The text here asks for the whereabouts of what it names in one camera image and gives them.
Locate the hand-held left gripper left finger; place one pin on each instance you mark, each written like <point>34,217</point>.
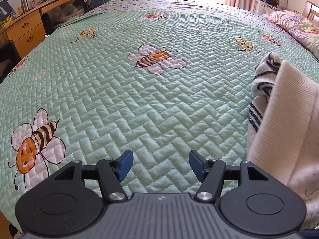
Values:
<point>125,164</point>

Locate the clear plastic bag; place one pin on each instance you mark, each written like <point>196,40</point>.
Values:
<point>68,11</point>

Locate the metal thermos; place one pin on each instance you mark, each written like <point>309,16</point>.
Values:
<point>24,5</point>

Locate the green bee-print bedspread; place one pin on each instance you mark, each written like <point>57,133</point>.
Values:
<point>149,92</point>

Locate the wooden headboard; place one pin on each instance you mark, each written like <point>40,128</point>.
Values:
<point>310,10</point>

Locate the striped white sweater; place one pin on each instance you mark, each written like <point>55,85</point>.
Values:
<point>281,129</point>

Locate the wooden desk with drawers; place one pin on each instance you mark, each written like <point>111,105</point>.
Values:
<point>27,29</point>

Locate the wall poster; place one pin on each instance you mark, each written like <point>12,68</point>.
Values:
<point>5,7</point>

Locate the floral duvet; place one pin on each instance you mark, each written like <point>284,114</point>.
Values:
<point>296,27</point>

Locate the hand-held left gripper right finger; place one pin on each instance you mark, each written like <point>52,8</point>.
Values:
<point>197,165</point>

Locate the white cardboard box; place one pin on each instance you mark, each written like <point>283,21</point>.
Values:
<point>263,7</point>

